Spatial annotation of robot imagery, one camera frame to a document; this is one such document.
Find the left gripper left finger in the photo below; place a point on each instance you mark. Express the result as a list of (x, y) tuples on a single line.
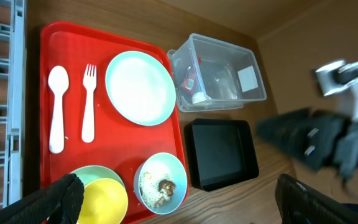
[(59, 202)]

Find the light blue small bowl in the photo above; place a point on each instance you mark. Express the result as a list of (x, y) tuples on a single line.
[(165, 163)]

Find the clear plastic waste bin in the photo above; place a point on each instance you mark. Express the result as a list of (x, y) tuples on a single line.
[(228, 75)]

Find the white plastic spoon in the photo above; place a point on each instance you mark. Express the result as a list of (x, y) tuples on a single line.
[(58, 82)]

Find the white plastic fork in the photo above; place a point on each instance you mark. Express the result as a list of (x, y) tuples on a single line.
[(89, 82)]

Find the large light blue plate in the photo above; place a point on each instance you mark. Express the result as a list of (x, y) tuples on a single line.
[(140, 88)]

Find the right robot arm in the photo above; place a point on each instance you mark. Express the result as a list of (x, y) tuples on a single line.
[(317, 139)]

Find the yellow plastic cup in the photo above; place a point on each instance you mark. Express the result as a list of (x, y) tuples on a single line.
[(105, 202)]

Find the green saucer bowl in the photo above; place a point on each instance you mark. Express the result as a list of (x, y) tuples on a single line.
[(87, 174)]

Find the black plastic waste tray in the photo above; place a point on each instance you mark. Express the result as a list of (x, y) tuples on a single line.
[(220, 153)]

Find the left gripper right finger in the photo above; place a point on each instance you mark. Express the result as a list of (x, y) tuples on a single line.
[(299, 203)]

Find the red plastic serving tray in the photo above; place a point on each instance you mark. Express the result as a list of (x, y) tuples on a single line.
[(119, 144)]

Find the red snack wrapper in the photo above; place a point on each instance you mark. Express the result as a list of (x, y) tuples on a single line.
[(190, 82)]

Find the grey plastic dishwasher rack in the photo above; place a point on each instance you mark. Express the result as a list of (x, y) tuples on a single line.
[(13, 53)]

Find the rice and meat leftovers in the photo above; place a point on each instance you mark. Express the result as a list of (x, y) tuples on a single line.
[(156, 188)]

